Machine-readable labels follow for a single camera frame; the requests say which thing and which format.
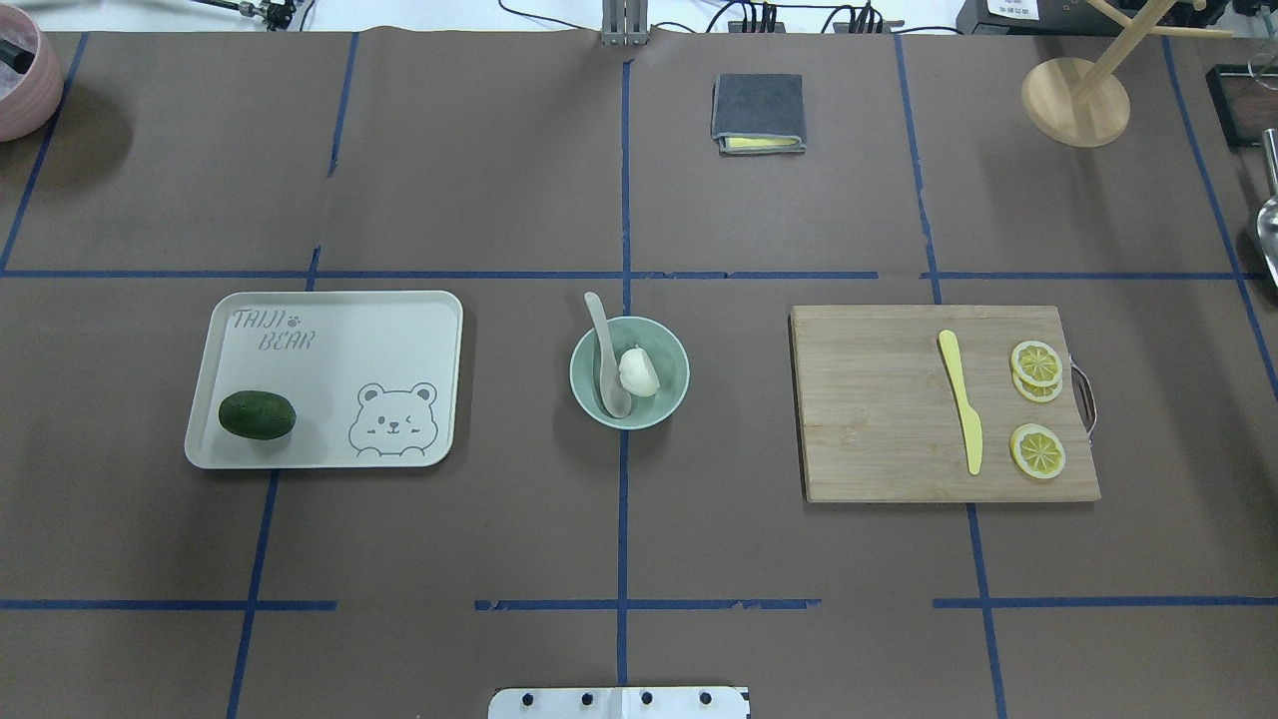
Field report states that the white steamed bun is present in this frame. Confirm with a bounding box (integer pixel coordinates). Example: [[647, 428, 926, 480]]
[[619, 346, 661, 397]]

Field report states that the white ceramic spoon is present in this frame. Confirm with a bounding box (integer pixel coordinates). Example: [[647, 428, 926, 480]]
[[583, 292, 633, 418]]

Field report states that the green ceramic bowl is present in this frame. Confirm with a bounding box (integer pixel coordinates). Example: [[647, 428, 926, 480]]
[[569, 315, 690, 429]]

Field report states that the pink bowl with ice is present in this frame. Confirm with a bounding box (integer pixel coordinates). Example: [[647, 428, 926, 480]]
[[1, 4, 64, 143]]

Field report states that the wooden cutting board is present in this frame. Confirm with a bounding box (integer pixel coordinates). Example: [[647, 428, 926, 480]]
[[790, 305, 1102, 502]]

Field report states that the grey folded cloth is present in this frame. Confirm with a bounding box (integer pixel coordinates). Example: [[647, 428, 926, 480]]
[[709, 73, 806, 156]]

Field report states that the white bear tray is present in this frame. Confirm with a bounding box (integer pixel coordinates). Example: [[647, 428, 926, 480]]
[[187, 291, 464, 469]]

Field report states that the yellow plastic knife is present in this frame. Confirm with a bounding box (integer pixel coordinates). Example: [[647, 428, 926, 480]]
[[939, 329, 984, 476]]

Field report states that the green avocado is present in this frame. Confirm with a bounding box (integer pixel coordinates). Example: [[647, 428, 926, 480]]
[[219, 390, 298, 441]]

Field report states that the double lemon slice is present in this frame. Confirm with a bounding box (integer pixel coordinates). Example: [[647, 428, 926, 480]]
[[1010, 340, 1065, 404]]

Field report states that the black box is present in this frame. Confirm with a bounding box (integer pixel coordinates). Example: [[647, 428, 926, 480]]
[[955, 0, 1238, 40]]

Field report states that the black tripod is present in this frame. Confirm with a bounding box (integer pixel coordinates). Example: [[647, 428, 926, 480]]
[[196, 0, 298, 32]]

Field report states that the wooden mug tree stand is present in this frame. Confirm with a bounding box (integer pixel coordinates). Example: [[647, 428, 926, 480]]
[[1019, 1, 1235, 149]]

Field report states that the metal scoop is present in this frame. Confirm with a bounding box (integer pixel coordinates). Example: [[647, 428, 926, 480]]
[[1255, 128, 1277, 287]]

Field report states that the aluminium frame post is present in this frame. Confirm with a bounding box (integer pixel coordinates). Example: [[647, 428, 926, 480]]
[[601, 0, 651, 46]]

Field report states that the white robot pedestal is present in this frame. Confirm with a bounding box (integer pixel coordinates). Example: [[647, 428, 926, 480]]
[[487, 685, 751, 718]]

